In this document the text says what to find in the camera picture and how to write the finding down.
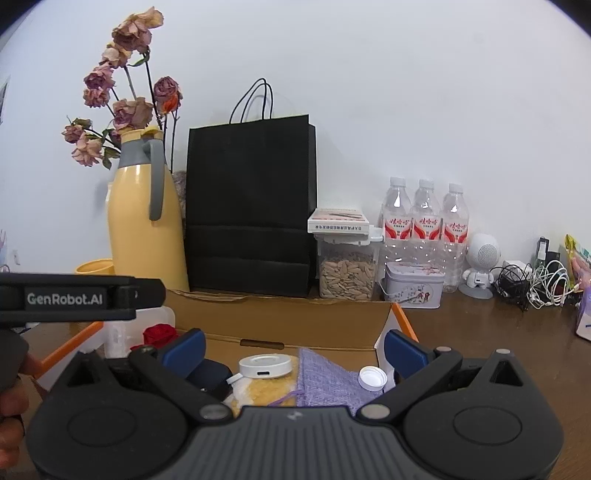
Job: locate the white flat box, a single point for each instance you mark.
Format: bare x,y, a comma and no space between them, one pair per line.
339,220

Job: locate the purple knit pouch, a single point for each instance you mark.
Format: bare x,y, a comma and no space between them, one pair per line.
323,378

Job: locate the white power adapter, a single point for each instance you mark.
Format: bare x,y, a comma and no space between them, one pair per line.
516,268

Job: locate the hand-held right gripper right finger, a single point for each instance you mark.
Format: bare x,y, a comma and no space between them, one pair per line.
404,353

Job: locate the yellow snack packet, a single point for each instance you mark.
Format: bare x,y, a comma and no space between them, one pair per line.
577,254

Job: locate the dried pink flower bouquet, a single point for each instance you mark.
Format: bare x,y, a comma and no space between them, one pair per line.
134,110

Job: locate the small dark bottle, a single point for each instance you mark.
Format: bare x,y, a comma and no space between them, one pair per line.
542,251

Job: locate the red rose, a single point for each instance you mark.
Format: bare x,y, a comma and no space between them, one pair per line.
159,336

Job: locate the printed tin box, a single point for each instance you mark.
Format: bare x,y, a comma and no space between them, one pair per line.
411,288

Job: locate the yellow mug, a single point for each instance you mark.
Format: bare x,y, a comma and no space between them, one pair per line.
94,267

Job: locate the white round puck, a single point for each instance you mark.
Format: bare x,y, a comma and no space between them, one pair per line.
265,364

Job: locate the yellow thermos jug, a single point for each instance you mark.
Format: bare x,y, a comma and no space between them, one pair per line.
138,230

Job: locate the clear jar of seeds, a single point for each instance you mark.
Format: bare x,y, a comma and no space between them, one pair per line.
346,277

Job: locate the yellow white plush toy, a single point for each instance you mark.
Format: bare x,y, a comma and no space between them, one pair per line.
263,392

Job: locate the person's left hand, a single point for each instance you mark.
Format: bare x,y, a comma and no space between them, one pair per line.
11,406

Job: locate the purple tissue pack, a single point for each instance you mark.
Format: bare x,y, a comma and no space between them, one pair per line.
584,316

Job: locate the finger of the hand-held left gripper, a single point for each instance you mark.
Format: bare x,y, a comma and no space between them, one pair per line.
147,291

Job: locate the small black box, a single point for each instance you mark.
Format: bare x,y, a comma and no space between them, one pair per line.
554,259

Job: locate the orange cardboard box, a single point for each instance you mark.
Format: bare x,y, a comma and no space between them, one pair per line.
300,323

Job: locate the black paper bag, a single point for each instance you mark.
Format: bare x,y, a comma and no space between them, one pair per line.
249,207

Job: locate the white robot speaker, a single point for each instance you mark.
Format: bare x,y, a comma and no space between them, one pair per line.
482,251

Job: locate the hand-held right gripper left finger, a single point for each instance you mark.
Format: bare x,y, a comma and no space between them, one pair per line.
184,350

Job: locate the white bottle cap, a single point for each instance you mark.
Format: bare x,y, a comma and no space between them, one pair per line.
373,377

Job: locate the translucent plastic container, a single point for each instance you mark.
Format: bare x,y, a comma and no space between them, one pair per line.
124,332

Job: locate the clear water bottle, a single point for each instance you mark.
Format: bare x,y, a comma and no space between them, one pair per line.
455,244
427,217
397,217

